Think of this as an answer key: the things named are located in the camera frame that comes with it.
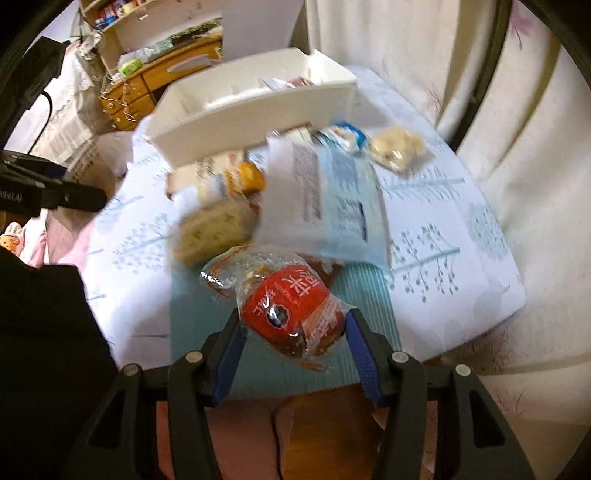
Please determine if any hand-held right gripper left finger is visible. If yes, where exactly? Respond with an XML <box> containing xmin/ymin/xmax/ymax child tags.
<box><xmin>69</xmin><ymin>309</ymin><xmax>249</xmax><ymax>480</ymax></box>

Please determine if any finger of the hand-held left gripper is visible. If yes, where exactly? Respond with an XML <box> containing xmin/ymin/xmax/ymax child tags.
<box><xmin>41</xmin><ymin>178</ymin><xmax>110</xmax><ymax>214</ymax></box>

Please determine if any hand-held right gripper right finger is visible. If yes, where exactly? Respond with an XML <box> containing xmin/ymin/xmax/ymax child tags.
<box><xmin>345</xmin><ymin>307</ymin><xmax>536</xmax><ymax>480</ymax></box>

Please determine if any red label snack packet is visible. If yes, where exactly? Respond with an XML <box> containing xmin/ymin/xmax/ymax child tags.
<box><xmin>199</xmin><ymin>246</ymin><xmax>357</xmax><ymax>374</ymax></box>

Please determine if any clear packet with black print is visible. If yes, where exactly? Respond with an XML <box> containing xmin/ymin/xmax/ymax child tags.
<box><xmin>167</xmin><ymin>150</ymin><xmax>246</xmax><ymax>201</ymax></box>

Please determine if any large light blue packet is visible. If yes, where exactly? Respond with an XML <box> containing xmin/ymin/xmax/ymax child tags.
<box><xmin>253</xmin><ymin>131</ymin><xmax>394</xmax><ymax>271</ymax></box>

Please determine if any white plastic storage box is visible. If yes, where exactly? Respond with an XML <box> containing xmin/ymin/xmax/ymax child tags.
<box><xmin>142</xmin><ymin>46</ymin><xmax>359</xmax><ymax>168</ymax></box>

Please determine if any pale rice cracker packet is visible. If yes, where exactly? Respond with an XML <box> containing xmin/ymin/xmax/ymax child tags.
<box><xmin>368</xmin><ymin>124</ymin><xmax>434</xmax><ymax>173</ymax></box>

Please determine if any small blue and white packet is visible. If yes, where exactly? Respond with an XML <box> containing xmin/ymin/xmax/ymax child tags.
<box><xmin>318</xmin><ymin>121</ymin><xmax>371</xmax><ymax>154</ymax></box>

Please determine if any teal ribbed placemat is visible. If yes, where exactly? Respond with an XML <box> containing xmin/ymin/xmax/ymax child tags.
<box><xmin>170</xmin><ymin>261</ymin><xmax>403</xmax><ymax>401</ymax></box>

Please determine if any cartoon print cloth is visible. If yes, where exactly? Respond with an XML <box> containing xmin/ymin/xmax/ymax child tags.
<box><xmin>0</xmin><ymin>220</ymin><xmax>25</xmax><ymax>256</ymax></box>

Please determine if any pink blanket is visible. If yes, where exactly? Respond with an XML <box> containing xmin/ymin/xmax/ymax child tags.
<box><xmin>25</xmin><ymin>215</ymin><xmax>95</xmax><ymax>269</ymax></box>

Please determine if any lace covered cabinet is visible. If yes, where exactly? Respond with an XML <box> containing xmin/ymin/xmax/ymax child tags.
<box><xmin>11</xmin><ymin>41</ymin><xmax>114</xmax><ymax>167</ymax></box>

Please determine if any brown snack packet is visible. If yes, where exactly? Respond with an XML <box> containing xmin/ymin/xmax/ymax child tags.
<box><xmin>301</xmin><ymin>257</ymin><xmax>346</xmax><ymax>291</ymax></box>

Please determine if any beige cracker packet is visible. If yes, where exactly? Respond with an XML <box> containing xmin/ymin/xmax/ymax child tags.
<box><xmin>172</xmin><ymin>198</ymin><xmax>258</xmax><ymax>267</ymax></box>

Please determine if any wooden desk with drawers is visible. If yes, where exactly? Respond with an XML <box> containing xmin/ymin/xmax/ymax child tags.
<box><xmin>98</xmin><ymin>33</ymin><xmax>225</xmax><ymax>133</ymax></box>

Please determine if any black device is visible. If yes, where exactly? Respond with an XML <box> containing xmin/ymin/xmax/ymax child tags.
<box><xmin>13</xmin><ymin>36</ymin><xmax>71</xmax><ymax>114</ymax></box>

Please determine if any dark cloth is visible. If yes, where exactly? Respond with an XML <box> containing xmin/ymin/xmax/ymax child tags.
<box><xmin>0</xmin><ymin>249</ymin><xmax>122</xmax><ymax>480</ymax></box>

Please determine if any wooden bookshelf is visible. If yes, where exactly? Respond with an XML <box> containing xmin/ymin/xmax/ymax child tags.
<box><xmin>78</xmin><ymin>0</ymin><xmax>163</xmax><ymax>34</ymax></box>

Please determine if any cream floral curtain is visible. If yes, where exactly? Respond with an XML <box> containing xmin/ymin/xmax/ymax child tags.
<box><xmin>305</xmin><ymin>0</ymin><xmax>591</xmax><ymax>480</ymax></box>

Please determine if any thin black cable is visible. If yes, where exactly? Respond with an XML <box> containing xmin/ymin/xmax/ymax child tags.
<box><xmin>270</xmin><ymin>399</ymin><xmax>289</xmax><ymax>480</ymax></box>

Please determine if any white cable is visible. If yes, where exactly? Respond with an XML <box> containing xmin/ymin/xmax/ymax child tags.
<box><xmin>98</xmin><ymin>71</ymin><xmax>137</xmax><ymax>126</ymax></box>

